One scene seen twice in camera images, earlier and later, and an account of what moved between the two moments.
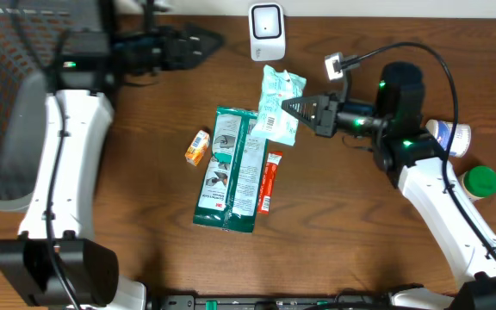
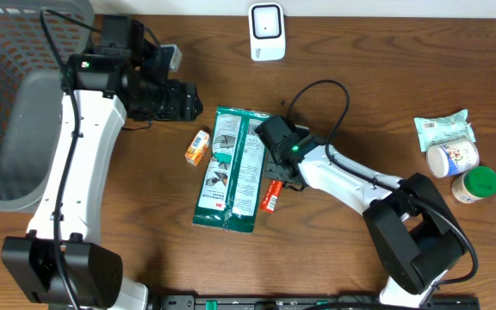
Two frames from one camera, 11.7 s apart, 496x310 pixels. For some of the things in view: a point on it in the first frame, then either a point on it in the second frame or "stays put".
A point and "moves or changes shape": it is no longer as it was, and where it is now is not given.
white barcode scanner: (267, 30) stays put
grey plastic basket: (13, 44) stays put
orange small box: (196, 151) stays put
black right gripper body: (329, 127) → (272, 167)
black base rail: (231, 302) stays put
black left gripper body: (173, 62) → (165, 102)
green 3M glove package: (230, 189) stays put
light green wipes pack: (274, 122) → (442, 128)
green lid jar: (480, 182) stays put
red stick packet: (268, 182) moves or changes shape
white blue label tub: (442, 131) → (452, 158)
